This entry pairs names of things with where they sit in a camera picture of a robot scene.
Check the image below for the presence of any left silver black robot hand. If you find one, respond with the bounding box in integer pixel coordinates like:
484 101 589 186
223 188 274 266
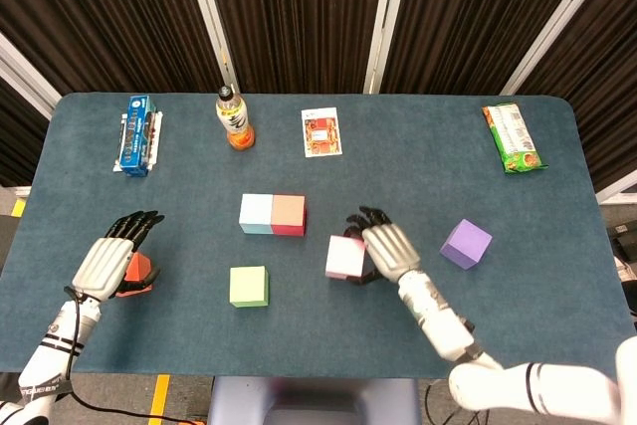
64 209 165 303

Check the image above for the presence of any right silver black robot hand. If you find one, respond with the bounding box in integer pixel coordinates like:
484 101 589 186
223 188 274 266
345 205 423 287

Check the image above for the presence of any orange foam cube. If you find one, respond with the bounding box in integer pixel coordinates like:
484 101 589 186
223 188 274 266
116 251 154 299

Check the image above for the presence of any pink foam cube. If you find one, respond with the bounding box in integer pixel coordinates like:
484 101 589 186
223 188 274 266
324 234 369 281

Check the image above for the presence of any purple foam cube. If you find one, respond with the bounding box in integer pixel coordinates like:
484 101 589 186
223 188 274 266
439 218 494 272

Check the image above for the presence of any red foam cube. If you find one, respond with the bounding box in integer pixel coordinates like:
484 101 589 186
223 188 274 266
271 194 308 238

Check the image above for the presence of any light blue foam cube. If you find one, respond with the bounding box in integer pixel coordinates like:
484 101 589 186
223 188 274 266
238 193 275 236

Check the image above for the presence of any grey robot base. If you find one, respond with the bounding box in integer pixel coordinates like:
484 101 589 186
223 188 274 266
206 375 423 425

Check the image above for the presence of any teal table cloth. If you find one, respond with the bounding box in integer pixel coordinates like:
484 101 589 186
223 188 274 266
0 92 637 380

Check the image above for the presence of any blue cookie box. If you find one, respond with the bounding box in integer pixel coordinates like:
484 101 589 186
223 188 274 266
118 95 158 178

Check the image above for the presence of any red and white packet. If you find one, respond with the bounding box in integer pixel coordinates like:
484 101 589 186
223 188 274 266
300 106 345 159

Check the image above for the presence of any green foam cube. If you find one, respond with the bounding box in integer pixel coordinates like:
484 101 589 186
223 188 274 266
229 266 271 309

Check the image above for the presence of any dark brown pleated curtain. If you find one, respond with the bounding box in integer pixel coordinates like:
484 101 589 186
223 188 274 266
380 0 598 97
0 0 223 98
517 0 637 192
0 76 51 188
198 0 387 96

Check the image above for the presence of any yellow floor tape strip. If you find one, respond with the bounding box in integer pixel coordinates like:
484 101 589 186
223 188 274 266
147 373 172 425

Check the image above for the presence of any green snack bag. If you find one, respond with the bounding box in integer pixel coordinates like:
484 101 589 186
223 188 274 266
481 103 548 176

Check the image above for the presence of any orange drink bottle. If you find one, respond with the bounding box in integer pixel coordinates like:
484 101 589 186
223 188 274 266
215 85 257 152

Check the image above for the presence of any black box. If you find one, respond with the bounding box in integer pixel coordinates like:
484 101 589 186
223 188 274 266
604 223 637 267

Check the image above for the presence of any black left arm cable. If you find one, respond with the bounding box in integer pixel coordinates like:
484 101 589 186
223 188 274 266
63 285 200 425

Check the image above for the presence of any black floor cable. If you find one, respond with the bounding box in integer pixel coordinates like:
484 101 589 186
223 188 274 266
422 379 494 425

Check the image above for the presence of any white partition post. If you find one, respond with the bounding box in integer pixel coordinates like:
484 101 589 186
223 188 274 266
179 0 241 96
362 0 414 96
500 0 612 97
0 31 64 120
594 180 637 206

